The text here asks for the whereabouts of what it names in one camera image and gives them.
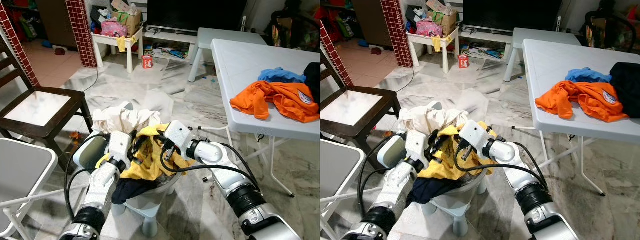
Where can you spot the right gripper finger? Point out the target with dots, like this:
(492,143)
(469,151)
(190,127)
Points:
(465,156)
(169,156)

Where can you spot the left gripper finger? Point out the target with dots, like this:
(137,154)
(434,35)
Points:
(146,141)
(447,140)

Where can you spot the yellow garment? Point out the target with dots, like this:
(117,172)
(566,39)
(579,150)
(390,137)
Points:
(145,167)
(445,167)

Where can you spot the dark navy trousers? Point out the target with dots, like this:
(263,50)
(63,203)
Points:
(312,80)
(625,87)

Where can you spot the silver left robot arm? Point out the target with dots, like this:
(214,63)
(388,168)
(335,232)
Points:
(100,185)
(395,185)

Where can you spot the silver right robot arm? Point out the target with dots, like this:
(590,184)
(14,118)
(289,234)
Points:
(225,175)
(520,175)

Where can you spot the beige crumpled cloth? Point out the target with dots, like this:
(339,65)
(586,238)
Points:
(430,120)
(122,120)

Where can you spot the grey green laundry basket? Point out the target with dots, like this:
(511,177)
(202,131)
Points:
(392,150)
(90,152)

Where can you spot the dark blue cloth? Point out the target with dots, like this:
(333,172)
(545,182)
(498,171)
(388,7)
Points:
(132,191)
(430,192)

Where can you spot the pale blue plastic stool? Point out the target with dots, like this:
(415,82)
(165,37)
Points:
(450,210)
(145,210)

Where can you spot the dark wooden chair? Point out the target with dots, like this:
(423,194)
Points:
(82,100)
(390,97)

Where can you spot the colourful toy pile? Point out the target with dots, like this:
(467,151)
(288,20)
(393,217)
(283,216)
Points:
(170,51)
(485,51)

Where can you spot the small yellow cloth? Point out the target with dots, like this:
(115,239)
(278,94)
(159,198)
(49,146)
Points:
(122,44)
(438,44)

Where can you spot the small white side table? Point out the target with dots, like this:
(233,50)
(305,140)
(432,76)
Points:
(422,42)
(107,42)

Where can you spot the white television stand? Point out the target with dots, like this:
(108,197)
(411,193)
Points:
(485,36)
(170,36)

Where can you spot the dark red slipper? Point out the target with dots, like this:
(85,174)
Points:
(60,51)
(375,50)

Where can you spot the pink patterned bag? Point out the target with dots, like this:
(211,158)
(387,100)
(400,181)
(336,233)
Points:
(429,29)
(113,29)

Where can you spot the red tiled pillar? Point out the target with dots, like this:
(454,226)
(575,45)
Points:
(396,32)
(81,32)

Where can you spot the white folding table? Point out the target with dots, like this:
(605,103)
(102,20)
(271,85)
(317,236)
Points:
(560,60)
(250,60)

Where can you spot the brown cardboard box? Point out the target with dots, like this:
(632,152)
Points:
(132,20)
(448,20)

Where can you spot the small blue item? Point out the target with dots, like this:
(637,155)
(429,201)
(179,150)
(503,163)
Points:
(47,44)
(363,44)

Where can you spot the orange garment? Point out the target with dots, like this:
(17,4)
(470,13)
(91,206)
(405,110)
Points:
(585,102)
(285,102)

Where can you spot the bright blue garment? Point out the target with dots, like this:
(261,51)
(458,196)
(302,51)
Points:
(280,76)
(587,76)

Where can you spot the black television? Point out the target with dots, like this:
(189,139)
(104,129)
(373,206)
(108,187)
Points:
(510,15)
(195,15)

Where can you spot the brown wooden door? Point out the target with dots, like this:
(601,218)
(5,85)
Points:
(370,22)
(55,22)

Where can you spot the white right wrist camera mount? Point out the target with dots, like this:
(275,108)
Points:
(179,135)
(475,135)

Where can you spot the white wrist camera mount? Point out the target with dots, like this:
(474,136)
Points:
(179,135)
(475,135)
(119,145)
(416,145)

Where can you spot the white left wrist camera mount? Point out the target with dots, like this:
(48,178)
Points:
(416,145)
(119,145)

